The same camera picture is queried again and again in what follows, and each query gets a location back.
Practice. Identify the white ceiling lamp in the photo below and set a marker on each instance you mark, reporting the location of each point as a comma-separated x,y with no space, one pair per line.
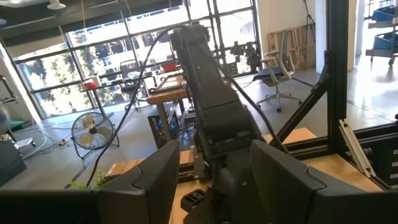
56,4

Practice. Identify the computer tower purple lights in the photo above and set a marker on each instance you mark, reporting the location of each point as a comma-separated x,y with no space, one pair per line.
161,130

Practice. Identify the silver aluminium extrusion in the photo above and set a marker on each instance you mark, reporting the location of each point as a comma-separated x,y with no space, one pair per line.
356,147

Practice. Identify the white mesh office chair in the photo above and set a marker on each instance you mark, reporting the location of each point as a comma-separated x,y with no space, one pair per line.
276,68

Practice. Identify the black office chair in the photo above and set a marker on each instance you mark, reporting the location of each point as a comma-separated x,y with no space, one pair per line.
132,81

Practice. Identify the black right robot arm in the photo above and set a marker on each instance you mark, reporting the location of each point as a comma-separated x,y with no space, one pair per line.
217,109

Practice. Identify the black tripod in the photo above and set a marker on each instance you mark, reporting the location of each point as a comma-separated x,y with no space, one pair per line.
308,25

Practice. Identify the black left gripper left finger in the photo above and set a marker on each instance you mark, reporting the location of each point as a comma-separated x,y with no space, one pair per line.
77,207

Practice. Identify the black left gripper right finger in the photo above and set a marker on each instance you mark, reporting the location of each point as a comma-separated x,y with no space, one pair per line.
326,208

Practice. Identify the black background robot arm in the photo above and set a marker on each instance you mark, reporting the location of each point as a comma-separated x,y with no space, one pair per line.
245,54

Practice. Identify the wooden frame pallets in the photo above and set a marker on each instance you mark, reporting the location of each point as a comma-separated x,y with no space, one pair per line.
292,46

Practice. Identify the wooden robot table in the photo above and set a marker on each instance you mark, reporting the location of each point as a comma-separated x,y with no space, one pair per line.
168,95

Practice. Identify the red bowl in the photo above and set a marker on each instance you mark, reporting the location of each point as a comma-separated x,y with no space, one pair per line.
169,66

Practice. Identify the red cup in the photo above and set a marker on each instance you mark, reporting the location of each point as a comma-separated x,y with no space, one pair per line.
90,85

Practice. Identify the black floor fan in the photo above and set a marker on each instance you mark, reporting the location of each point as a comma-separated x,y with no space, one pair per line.
92,132

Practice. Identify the black aluminium table frame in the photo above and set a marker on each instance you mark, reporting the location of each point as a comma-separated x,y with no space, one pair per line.
337,77

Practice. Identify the cart with blue bins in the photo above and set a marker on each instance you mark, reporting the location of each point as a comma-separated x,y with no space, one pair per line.
384,31

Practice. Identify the small green potted plant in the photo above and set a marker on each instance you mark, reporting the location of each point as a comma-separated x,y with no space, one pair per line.
93,182

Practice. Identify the large glass window wall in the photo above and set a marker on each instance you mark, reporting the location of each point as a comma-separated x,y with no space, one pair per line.
102,56

